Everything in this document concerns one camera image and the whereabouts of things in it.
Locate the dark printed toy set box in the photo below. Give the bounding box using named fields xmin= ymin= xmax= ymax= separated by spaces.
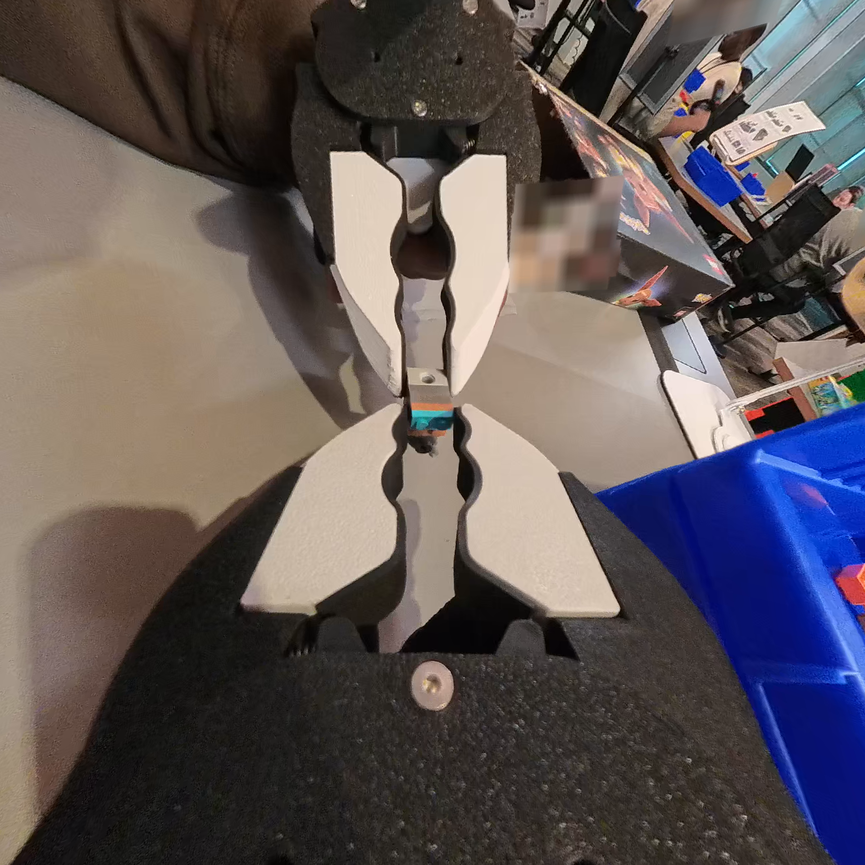
xmin=534 ymin=68 xmax=734 ymax=322

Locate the pile of loose toy bricks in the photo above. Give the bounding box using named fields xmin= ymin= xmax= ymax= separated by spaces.
xmin=834 ymin=541 xmax=865 ymax=626

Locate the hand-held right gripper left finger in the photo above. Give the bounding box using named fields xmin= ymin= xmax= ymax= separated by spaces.
xmin=240 ymin=404 xmax=408 ymax=617

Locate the person's left hand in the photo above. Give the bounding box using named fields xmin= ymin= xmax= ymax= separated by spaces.
xmin=399 ymin=233 xmax=452 ymax=279

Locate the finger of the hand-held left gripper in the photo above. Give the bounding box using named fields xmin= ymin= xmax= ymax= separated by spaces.
xmin=439 ymin=154 xmax=511 ymax=398
xmin=330 ymin=152 xmax=408 ymax=396

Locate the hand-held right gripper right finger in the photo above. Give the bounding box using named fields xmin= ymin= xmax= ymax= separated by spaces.
xmin=456 ymin=404 xmax=621 ymax=620

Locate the white instruction sheet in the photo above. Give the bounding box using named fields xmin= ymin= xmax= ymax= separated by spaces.
xmin=710 ymin=101 xmax=827 ymax=164

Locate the person's left forearm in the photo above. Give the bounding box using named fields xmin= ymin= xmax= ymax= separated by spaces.
xmin=0 ymin=0 xmax=319 ymax=183

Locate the colourful printed box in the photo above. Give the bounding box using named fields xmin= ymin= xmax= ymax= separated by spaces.
xmin=807 ymin=368 xmax=865 ymax=420

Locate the dark grey divider panel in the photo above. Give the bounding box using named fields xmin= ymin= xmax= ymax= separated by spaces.
xmin=841 ymin=257 xmax=865 ymax=332

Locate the small grey brick model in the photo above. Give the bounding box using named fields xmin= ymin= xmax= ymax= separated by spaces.
xmin=405 ymin=368 xmax=455 ymax=457

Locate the black office chair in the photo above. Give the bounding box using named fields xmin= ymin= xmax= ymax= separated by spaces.
xmin=730 ymin=186 xmax=842 ymax=339

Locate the grey flat device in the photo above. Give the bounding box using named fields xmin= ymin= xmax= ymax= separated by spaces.
xmin=638 ymin=314 xmax=734 ymax=400

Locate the blue plastic bin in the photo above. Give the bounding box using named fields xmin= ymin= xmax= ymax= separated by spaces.
xmin=598 ymin=402 xmax=865 ymax=865
xmin=684 ymin=147 xmax=741 ymax=204

